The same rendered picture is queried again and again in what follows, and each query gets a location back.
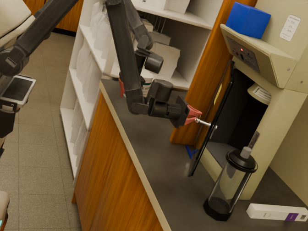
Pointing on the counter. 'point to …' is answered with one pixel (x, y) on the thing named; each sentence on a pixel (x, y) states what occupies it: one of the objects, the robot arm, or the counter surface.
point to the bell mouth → (260, 94)
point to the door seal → (214, 123)
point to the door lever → (201, 120)
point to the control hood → (264, 57)
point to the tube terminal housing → (287, 47)
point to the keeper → (254, 140)
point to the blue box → (248, 20)
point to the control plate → (243, 53)
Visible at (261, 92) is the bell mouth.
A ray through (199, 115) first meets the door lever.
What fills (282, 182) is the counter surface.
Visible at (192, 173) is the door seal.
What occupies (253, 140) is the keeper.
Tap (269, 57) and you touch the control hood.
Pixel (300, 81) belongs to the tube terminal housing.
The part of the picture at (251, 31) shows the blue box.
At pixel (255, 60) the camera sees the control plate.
